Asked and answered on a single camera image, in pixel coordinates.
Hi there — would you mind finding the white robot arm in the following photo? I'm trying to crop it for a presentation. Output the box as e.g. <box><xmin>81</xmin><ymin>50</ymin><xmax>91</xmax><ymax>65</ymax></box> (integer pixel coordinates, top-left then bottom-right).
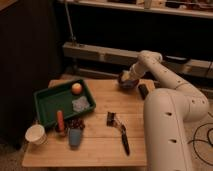
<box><xmin>129</xmin><ymin>50</ymin><xmax>209</xmax><ymax>171</ymax></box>

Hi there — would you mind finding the blue plastic cup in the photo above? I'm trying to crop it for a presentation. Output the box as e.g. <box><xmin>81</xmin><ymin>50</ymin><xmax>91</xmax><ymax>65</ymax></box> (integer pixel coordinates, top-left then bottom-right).
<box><xmin>68</xmin><ymin>129</ymin><xmax>82</xmax><ymax>147</ymax></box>

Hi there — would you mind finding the black cable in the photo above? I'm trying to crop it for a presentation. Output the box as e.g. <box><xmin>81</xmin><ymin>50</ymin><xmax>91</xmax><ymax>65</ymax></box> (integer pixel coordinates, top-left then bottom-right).
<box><xmin>187</xmin><ymin>111</ymin><xmax>213</xmax><ymax>158</ymax></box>

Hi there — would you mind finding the orange apple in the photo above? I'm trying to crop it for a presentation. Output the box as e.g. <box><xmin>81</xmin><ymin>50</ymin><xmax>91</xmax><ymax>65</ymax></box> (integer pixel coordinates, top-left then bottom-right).
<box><xmin>71</xmin><ymin>83</ymin><xmax>82</xmax><ymax>95</ymax></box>

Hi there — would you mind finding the yellow sponge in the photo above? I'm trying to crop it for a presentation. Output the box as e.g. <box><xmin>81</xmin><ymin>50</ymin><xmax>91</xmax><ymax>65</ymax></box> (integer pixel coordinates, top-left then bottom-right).
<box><xmin>121</xmin><ymin>70</ymin><xmax>130</xmax><ymax>82</ymax></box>

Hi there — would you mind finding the clear crumpled plastic bag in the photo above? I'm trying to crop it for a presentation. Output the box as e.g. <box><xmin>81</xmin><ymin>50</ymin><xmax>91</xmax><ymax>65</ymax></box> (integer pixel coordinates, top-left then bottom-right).
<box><xmin>72</xmin><ymin>96</ymin><xmax>90</xmax><ymax>112</ymax></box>

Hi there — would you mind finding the dark rectangular block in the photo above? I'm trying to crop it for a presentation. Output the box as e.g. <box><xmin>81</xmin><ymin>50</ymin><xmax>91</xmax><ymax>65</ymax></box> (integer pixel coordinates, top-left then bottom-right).
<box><xmin>138</xmin><ymin>84</ymin><xmax>149</xmax><ymax>99</ymax></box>

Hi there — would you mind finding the black handled brush tool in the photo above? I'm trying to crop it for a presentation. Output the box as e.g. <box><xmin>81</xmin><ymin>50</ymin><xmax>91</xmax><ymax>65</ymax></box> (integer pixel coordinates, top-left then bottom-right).
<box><xmin>106</xmin><ymin>112</ymin><xmax>130</xmax><ymax>156</ymax></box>

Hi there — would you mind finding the dark grape bunch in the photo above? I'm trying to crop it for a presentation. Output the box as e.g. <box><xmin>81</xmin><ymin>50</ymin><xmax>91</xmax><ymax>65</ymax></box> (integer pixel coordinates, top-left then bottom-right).
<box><xmin>68</xmin><ymin>118</ymin><xmax>85</xmax><ymax>130</ymax></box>

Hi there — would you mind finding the green plastic tray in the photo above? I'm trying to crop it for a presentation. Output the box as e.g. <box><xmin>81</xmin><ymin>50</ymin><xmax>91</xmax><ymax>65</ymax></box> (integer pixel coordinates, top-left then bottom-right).
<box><xmin>34</xmin><ymin>79</ymin><xmax>96</xmax><ymax>128</ymax></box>

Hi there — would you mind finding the metal shelf rack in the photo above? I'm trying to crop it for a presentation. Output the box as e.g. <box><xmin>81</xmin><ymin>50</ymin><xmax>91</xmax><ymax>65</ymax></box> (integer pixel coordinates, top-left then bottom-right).
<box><xmin>55</xmin><ymin>0</ymin><xmax>213</xmax><ymax>78</ymax></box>

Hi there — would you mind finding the white paper cup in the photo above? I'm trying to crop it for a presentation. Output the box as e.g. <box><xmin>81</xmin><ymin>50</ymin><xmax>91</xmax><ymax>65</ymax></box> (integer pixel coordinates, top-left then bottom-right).
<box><xmin>25</xmin><ymin>124</ymin><xmax>47</xmax><ymax>145</ymax></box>

